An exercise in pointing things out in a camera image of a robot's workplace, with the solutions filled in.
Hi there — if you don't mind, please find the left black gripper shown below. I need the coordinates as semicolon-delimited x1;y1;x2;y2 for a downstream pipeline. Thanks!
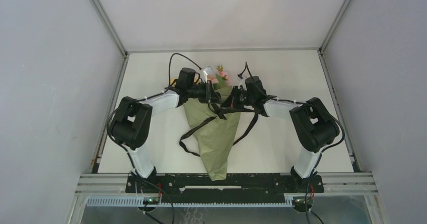
187;80;222;104

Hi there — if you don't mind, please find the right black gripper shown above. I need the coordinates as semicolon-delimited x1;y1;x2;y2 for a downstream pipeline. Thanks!
221;85;256;110

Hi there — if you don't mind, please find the pink rose stem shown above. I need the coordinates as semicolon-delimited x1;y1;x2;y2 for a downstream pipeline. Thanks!
212;65;230;90

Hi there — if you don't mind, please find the black printed ribbon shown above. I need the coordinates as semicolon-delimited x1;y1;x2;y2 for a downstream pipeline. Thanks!
178;100;259;157

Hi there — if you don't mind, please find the green orange wrapping paper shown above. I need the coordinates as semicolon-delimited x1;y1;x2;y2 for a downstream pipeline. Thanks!
179;99;241;181

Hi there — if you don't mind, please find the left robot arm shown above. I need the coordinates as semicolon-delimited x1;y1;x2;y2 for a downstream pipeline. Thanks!
106;67;221;192

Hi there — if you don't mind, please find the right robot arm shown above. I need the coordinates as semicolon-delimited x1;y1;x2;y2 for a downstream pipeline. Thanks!
221;77;345;192

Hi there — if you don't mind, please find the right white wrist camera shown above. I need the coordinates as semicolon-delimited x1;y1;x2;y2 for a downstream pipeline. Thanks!
238;78;247;90

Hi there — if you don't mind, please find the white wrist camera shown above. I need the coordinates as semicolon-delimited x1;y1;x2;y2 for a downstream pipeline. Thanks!
201;66;214;82
238;78;247;90

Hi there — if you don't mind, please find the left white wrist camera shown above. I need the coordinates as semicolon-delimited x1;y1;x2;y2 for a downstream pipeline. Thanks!
201;66;214;82

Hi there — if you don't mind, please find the black mounting rail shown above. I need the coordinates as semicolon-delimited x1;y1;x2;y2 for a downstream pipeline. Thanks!
125;173;325;204

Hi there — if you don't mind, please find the white cable duct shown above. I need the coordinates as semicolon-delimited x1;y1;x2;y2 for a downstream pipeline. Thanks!
86;196;294;207

